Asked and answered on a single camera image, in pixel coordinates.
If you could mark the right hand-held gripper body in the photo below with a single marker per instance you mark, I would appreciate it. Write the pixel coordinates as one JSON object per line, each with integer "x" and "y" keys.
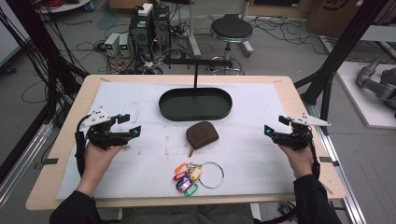
{"x": 295, "y": 137}

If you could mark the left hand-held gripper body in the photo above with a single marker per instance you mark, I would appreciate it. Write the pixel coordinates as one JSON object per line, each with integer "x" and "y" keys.
{"x": 101, "y": 137}

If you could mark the black oval tray with hanger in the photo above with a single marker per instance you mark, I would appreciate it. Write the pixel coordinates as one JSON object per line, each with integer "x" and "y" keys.
{"x": 194, "y": 105}

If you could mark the brown zip pouch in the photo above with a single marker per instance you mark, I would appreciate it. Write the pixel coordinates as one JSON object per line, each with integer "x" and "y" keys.
{"x": 201, "y": 135}

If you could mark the person's right hand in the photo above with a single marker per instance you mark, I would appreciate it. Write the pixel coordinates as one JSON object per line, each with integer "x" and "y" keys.
{"x": 299, "y": 160}

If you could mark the person's left hand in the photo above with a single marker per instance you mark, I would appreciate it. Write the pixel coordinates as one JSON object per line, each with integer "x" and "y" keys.
{"x": 97, "y": 163}

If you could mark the white table mat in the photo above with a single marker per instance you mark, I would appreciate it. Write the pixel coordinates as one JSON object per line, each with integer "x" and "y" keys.
{"x": 149, "y": 161}

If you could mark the black tape piece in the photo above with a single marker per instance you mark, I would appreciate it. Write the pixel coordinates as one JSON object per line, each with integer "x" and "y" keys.
{"x": 50, "y": 161}
{"x": 328, "y": 160}

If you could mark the white platform board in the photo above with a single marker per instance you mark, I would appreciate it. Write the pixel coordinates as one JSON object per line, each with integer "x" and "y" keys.
{"x": 358, "y": 99}

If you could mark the white power supply unit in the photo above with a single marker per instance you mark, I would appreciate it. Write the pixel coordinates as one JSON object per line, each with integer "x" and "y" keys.
{"x": 111, "y": 44}
{"x": 124, "y": 45}

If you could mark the black computer tower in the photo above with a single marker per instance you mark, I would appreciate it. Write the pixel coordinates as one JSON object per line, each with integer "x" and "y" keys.
{"x": 161, "y": 26}
{"x": 141, "y": 34}

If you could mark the white metal desk leg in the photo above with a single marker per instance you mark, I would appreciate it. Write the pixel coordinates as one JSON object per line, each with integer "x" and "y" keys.
{"x": 193, "y": 31}
{"x": 247, "y": 37}

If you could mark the person's legs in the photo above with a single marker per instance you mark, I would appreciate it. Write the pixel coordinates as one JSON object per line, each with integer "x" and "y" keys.
{"x": 186, "y": 216}

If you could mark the black round stool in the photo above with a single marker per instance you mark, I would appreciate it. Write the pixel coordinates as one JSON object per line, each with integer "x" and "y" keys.
{"x": 231, "y": 29}

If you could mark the white box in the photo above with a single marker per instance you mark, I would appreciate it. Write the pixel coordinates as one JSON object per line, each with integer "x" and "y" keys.
{"x": 145, "y": 9}

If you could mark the cardboard box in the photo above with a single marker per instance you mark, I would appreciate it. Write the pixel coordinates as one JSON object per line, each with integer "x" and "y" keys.
{"x": 333, "y": 15}

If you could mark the aluminium rail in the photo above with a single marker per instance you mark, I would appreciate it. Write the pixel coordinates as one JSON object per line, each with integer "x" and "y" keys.
{"x": 339, "y": 174}
{"x": 21, "y": 168}

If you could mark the black metal frame post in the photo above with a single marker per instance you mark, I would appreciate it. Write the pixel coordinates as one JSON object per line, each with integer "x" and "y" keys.
{"x": 345, "y": 46}
{"x": 43, "y": 49}

